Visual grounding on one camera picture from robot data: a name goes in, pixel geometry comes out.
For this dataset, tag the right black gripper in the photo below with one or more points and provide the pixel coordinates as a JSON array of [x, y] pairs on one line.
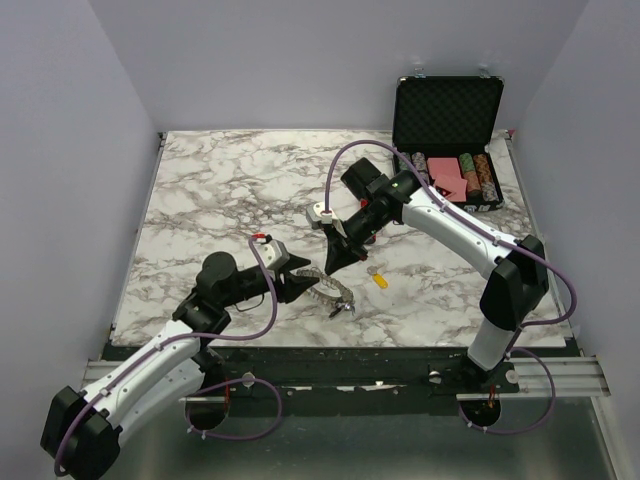
[[340, 254]]

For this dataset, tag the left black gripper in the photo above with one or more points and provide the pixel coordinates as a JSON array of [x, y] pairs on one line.
[[294, 285]]

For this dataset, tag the yellow capped key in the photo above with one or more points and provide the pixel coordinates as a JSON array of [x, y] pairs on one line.
[[378, 279]]

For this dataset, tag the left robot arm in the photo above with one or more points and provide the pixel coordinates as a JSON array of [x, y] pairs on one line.
[[85, 430]]

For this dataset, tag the pink playing cards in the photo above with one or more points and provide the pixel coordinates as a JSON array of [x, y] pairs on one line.
[[447, 178]]

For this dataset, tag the black poker chip case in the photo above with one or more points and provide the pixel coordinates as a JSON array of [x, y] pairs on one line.
[[448, 116]]

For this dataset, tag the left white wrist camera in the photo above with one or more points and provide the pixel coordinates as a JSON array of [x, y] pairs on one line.
[[274, 254]]

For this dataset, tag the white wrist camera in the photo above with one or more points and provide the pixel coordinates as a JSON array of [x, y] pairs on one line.
[[274, 254], [318, 217]]

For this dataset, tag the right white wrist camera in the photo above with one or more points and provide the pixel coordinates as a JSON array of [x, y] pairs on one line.
[[318, 217]]

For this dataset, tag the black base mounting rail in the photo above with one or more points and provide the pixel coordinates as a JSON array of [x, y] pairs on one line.
[[330, 382]]

